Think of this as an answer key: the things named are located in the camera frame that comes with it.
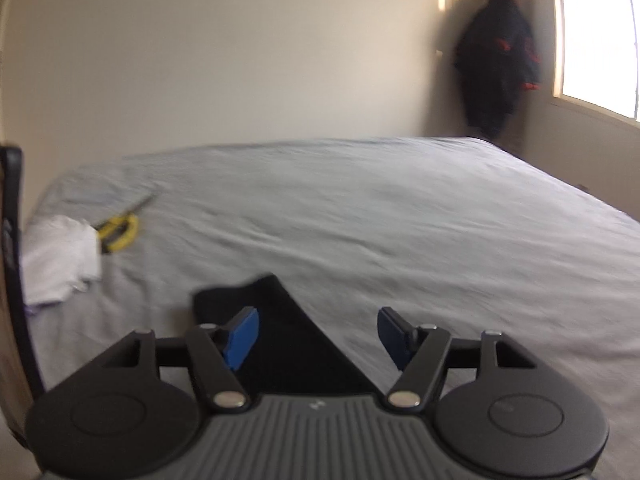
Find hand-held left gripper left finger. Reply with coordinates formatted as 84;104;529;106
92;306;260;413

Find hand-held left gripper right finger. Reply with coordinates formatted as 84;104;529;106
377;307;548;413

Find black garment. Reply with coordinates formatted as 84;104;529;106
192;274;381;401

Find bed with grey sheet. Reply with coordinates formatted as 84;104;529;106
22;135;640;480

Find white crumpled cloth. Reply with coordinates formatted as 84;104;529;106
22;215;103;307

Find dark hanging jacket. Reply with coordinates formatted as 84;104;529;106
452;0;543;141

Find window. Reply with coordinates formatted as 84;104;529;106
550;0;640;122

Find yellow-handled scissors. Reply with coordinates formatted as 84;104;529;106
95;192;157;253

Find black curved frame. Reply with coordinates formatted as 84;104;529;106
0;145;47;403

